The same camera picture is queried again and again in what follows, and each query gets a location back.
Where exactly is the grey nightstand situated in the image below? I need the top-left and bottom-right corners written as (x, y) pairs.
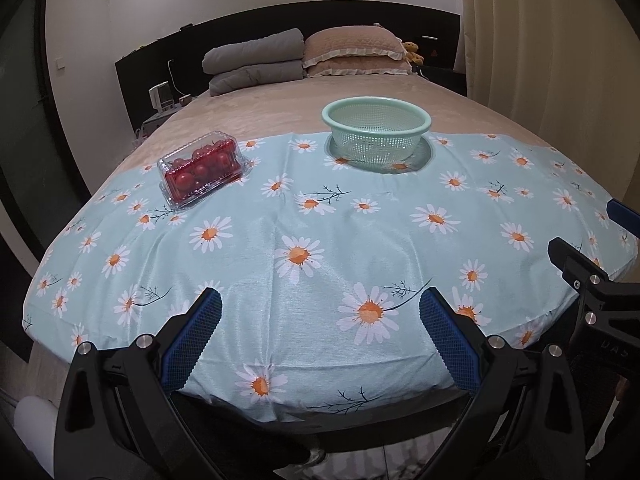
top-left (134, 100), bottom-right (182, 137)

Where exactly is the black headboard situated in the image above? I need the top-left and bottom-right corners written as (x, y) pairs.
top-left (114, 0), bottom-right (462, 134)

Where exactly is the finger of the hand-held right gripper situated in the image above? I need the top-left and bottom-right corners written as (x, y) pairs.
top-left (606, 198), bottom-right (640, 239)
top-left (547, 237), bottom-right (615, 307)

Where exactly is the teal plastic mesh basket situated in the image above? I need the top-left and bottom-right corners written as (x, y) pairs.
top-left (321, 97), bottom-right (433, 171)

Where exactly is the pink bed blanket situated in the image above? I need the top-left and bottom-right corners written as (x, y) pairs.
top-left (120, 72), bottom-right (551, 173)

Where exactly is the dark door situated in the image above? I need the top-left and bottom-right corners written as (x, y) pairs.
top-left (0, 0), bottom-right (93, 363)

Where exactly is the white bedside device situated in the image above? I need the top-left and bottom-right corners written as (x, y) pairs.
top-left (148, 82), bottom-right (174, 111)

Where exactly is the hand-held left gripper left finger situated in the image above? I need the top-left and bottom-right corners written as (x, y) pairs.
top-left (54, 287), bottom-right (236, 480)

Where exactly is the white round object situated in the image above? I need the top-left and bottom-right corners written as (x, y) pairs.
top-left (14, 395), bottom-right (62, 463)

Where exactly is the beige curtain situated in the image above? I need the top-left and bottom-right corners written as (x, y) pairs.
top-left (452, 0), bottom-right (640, 202)

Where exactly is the light blue daisy cloth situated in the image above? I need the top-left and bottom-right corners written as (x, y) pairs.
top-left (22, 130), bottom-right (639, 423)

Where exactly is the brown teddy bear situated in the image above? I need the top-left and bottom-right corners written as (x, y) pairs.
top-left (402, 40), bottom-right (426, 66)

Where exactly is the clear box of cherry tomatoes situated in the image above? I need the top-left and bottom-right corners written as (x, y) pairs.
top-left (158, 130), bottom-right (251, 207)

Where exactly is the grey pillow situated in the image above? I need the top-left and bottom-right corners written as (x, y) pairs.
top-left (202, 28), bottom-right (305, 75)
top-left (207, 60), bottom-right (306, 96)

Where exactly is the pink frilled pillow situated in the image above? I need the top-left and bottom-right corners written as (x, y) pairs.
top-left (302, 23), bottom-right (407, 64)
top-left (304, 55), bottom-right (412, 79)

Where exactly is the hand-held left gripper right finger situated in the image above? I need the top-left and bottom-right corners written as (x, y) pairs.
top-left (415, 287), bottom-right (587, 480)

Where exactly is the black nightstand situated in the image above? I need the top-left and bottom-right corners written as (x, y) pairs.
top-left (414, 64), bottom-right (469, 97)

